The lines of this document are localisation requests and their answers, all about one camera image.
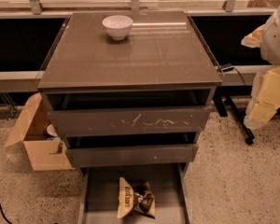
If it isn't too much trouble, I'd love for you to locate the black plug with cable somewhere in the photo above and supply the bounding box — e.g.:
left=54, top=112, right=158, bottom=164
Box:
left=217, top=63, right=246, bottom=85

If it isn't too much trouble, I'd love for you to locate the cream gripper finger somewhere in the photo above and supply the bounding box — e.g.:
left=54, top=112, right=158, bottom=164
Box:
left=241, top=25, right=264, bottom=48
left=244, top=103, right=278, bottom=130

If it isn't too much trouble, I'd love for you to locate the black wheeled stand leg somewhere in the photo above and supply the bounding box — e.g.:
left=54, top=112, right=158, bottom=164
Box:
left=213, top=90, right=255, bottom=145

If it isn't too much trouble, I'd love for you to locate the grey middle drawer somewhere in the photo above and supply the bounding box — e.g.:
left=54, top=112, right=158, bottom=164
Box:
left=66, top=133, right=198, bottom=168

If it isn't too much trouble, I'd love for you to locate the white cup in box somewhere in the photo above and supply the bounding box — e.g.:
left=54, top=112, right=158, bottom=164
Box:
left=46, top=124, right=58, bottom=137

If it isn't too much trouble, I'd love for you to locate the grey top drawer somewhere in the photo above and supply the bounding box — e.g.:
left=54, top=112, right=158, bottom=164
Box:
left=48, top=91, right=210, bottom=137

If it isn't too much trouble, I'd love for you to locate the open cardboard box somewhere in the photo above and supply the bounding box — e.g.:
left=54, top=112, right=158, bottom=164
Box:
left=5, top=93, right=73, bottom=171

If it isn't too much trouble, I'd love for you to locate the grey bottom drawer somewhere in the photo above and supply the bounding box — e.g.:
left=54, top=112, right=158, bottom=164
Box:
left=77, top=164, right=193, bottom=224

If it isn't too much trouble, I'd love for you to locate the white ceramic bowl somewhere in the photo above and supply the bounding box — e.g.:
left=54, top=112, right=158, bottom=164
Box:
left=102, top=15, right=133, bottom=40

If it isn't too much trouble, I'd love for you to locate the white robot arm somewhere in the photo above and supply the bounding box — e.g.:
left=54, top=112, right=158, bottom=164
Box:
left=241, top=6, right=280, bottom=130

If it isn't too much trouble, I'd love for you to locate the grey drawer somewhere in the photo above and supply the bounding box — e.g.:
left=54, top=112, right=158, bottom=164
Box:
left=77, top=164, right=193, bottom=224
left=66, top=133, right=198, bottom=168
left=48, top=91, right=210, bottom=137

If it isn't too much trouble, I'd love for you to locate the grey drawer cabinet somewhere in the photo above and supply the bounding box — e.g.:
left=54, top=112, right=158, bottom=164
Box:
left=36, top=10, right=223, bottom=176

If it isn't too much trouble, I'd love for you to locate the brown Late July chip bag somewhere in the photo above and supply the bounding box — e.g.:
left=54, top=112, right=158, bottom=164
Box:
left=118, top=177, right=156, bottom=218

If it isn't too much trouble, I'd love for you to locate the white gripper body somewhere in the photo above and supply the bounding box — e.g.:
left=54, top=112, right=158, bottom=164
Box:
left=251, top=66, right=280, bottom=116

